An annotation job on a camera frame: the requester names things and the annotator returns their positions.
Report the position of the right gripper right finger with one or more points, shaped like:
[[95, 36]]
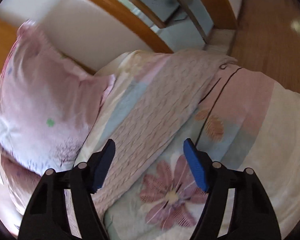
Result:
[[237, 206]]

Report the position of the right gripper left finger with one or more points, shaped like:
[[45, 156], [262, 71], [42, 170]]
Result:
[[46, 216]]

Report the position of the beige cable-knit sweater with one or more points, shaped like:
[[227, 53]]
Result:
[[149, 191]]

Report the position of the pastel patchwork floral quilt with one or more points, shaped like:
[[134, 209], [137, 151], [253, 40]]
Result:
[[246, 120]]

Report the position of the white lavender right pillow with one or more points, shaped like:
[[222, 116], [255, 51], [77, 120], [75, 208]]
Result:
[[48, 106]]

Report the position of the wooden bed headboard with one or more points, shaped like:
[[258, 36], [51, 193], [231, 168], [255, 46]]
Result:
[[91, 32]]

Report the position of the wooden wardrobe with glass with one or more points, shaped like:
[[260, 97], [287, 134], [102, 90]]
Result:
[[204, 24]]

